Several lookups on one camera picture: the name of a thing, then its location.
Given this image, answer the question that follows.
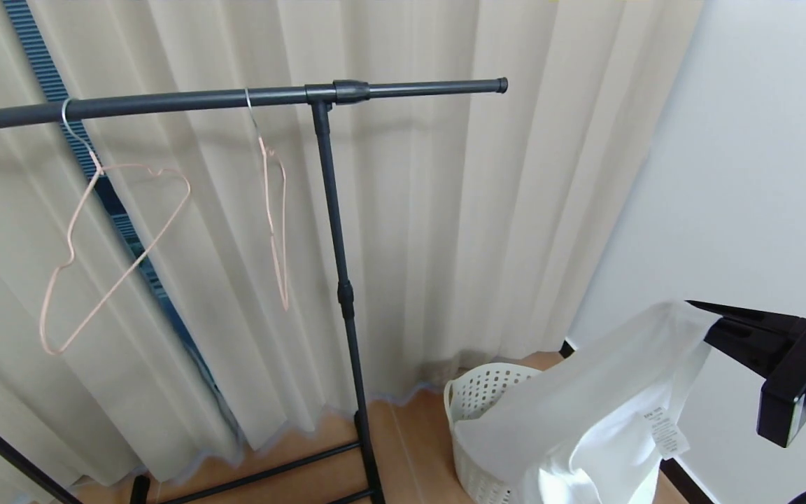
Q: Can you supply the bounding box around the black clothes rack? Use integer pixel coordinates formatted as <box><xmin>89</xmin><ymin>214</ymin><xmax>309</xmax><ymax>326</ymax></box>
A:
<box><xmin>0</xmin><ymin>77</ymin><xmax>509</xmax><ymax>504</ymax></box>

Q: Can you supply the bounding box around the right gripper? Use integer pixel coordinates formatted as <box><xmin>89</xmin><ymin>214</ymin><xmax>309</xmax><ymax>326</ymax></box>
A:
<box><xmin>686</xmin><ymin>290</ymin><xmax>806</xmax><ymax>449</ymax></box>

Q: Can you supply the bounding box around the pink clothes hanger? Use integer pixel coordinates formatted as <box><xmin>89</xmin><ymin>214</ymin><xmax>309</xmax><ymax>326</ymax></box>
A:
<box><xmin>243</xmin><ymin>87</ymin><xmax>291</xmax><ymax>312</ymax></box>
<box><xmin>39</xmin><ymin>97</ymin><xmax>192</xmax><ymax>356</ymax></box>

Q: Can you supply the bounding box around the white laundry basket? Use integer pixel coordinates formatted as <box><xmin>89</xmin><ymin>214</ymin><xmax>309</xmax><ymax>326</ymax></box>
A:
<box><xmin>444</xmin><ymin>362</ymin><xmax>545</xmax><ymax>504</ymax></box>

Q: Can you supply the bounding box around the white printed t-shirt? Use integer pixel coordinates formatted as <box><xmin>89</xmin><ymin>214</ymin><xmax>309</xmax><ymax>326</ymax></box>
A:
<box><xmin>453</xmin><ymin>300</ymin><xmax>722</xmax><ymax>504</ymax></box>

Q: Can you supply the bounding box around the blue ribbed strip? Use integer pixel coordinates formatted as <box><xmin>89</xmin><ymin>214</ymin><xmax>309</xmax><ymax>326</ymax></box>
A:
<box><xmin>1</xmin><ymin>0</ymin><xmax>243</xmax><ymax>449</ymax></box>

